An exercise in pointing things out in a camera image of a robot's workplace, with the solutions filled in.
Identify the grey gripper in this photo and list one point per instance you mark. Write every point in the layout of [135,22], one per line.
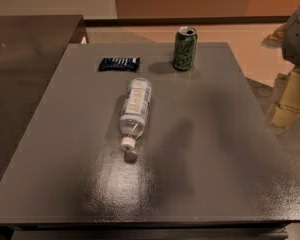
[299,37]

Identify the clear blue-labelled plastic bottle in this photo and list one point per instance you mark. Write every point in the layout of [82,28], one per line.
[134,113]

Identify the green soda can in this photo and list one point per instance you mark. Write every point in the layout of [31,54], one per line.
[184,48]

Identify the dark blue snack packet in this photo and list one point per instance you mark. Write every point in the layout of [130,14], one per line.
[119,64]

